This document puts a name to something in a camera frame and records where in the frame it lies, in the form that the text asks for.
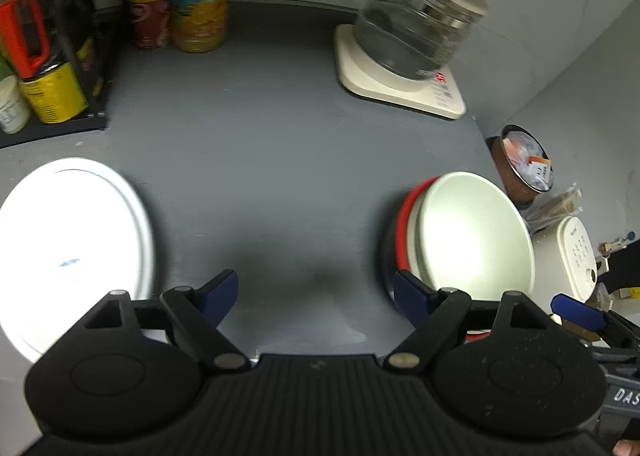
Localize red-handled kitchen tool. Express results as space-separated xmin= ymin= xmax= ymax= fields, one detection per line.
xmin=0 ymin=0 xmax=51 ymax=80

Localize white rice cooker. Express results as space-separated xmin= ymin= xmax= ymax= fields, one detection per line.
xmin=529 ymin=215 xmax=600 ymax=302

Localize cream kettle heating base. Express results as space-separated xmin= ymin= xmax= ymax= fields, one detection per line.
xmin=333 ymin=23 xmax=467 ymax=120

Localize black metal rack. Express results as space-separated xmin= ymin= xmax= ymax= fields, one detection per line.
xmin=0 ymin=0 xmax=109 ymax=150

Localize red bowl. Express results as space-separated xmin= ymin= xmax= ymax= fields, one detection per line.
xmin=394 ymin=175 xmax=494 ymax=345

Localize glass kettle with cream lid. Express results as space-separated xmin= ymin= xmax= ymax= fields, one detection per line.
xmin=353 ymin=0 xmax=490 ymax=82

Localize dark glass bottle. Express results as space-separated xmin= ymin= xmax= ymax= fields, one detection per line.
xmin=52 ymin=0 xmax=104 ymax=98

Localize red cola can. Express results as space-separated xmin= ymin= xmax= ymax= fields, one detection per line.
xmin=128 ymin=0 xmax=174 ymax=50

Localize wrapped chopsticks bundle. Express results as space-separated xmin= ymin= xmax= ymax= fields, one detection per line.
xmin=524 ymin=183 xmax=584 ymax=235

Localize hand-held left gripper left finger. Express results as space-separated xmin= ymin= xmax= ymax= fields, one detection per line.
xmin=84 ymin=269 xmax=252 ymax=372

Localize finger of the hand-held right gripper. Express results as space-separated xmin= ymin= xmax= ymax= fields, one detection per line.
xmin=549 ymin=293 xmax=638 ymax=353

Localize white paper cup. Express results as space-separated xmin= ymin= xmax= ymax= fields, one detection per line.
xmin=0 ymin=76 xmax=32 ymax=134

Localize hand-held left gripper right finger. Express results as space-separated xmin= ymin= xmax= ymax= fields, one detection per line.
xmin=383 ymin=269 xmax=562 ymax=371

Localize white plate with chef-hat print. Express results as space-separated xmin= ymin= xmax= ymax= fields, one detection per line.
xmin=0 ymin=157 xmax=158 ymax=363

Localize brown trash bin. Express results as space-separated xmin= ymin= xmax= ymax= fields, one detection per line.
xmin=489 ymin=123 xmax=555 ymax=210

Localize yellow tin can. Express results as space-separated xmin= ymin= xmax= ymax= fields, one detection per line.
xmin=19 ymin=61 xmax=90 ymax=125

